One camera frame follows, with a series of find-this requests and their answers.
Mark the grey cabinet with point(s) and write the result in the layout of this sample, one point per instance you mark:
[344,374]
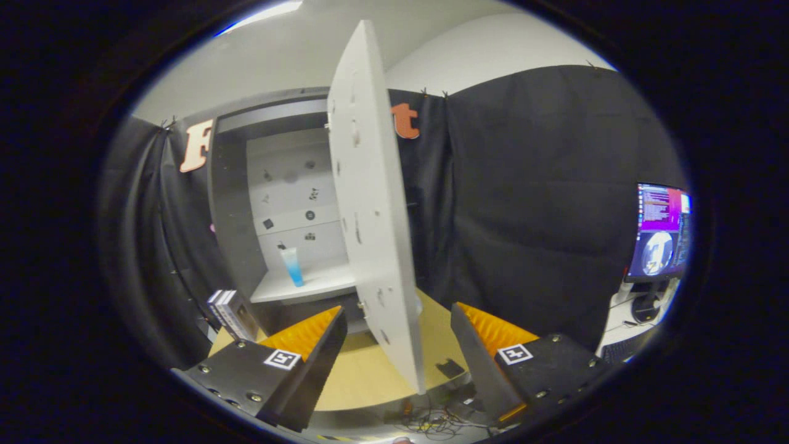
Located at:
[231,216]

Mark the white cabinet door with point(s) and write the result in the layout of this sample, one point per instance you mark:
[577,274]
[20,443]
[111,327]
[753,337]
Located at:
[376,216]

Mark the computer monitor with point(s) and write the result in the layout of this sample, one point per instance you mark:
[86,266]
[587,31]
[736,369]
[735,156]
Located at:
[656,228]

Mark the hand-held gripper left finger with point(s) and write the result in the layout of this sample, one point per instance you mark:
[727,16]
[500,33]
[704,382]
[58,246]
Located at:
[314,382]

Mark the white spine book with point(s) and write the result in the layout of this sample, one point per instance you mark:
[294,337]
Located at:
[225,314]

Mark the grey cover book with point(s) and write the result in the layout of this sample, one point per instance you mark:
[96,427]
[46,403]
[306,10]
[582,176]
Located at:
[243,317]

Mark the white desk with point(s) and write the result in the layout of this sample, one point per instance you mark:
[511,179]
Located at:
[616,314]

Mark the black backdrop cloth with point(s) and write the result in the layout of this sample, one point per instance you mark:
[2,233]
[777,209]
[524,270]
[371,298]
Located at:
[524,216]

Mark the white and blue tube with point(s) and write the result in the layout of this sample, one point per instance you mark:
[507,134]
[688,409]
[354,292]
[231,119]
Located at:
[293,268]

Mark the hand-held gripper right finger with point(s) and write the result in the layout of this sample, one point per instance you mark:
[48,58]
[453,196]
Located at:
[487,376]

